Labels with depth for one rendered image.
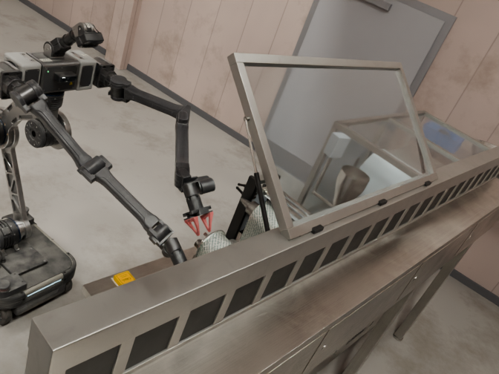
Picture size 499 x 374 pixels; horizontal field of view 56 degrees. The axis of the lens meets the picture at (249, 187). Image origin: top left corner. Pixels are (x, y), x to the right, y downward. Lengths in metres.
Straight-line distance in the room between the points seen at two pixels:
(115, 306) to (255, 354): 0.45
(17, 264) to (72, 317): 2.12
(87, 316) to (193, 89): 5.28
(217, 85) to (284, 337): 4.74
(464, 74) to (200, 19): 3.02
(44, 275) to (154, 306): 2.06
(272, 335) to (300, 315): 0.14
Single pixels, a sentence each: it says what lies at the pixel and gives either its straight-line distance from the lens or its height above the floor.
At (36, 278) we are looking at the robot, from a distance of 3.01.
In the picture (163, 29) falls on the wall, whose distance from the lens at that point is 6.36.
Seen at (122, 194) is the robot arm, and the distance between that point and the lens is 1.95.
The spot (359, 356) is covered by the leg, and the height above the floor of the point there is 0.41.
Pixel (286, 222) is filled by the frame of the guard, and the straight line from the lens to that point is 1.32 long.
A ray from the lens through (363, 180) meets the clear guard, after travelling 1.73.
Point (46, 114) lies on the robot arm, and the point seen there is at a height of 1.43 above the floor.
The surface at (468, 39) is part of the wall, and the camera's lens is 4.76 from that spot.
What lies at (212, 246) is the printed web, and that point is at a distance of 1.79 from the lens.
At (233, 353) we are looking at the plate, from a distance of 1.27.
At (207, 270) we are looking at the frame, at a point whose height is 1.65.
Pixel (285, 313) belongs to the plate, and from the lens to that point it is 1.44.
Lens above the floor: 2.38
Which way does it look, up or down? 29 degrees down
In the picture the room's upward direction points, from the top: 22 degrees clockwise
